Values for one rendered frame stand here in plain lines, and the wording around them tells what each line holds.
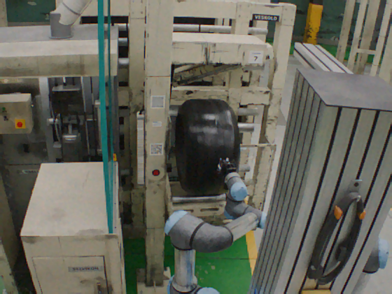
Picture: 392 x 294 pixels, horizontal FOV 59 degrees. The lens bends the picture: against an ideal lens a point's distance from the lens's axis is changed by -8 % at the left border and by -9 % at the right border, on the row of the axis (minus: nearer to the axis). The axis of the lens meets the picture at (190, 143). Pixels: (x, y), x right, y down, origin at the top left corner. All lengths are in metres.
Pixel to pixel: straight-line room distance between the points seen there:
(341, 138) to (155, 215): 1.77
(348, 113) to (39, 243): 1.24
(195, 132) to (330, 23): 10.18
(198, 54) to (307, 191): 1.51
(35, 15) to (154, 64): 10.29
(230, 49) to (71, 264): 1.48
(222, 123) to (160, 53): 0.50
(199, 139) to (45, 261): 0.99
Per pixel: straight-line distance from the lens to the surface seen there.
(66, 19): 2.20
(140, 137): 2.13
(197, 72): 2.43
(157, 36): 1.92
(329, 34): 12.01
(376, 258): 1.56
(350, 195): 0.92
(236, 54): 2.30
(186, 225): 1.43
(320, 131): 0.81
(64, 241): 1.56
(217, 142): 2.02
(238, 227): 1.55
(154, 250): 2.66
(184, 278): 1.67
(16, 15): 12.37
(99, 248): 1.58
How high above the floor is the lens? 2.29
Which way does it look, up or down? 29 degrees down
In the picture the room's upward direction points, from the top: 4 degrees clockwise
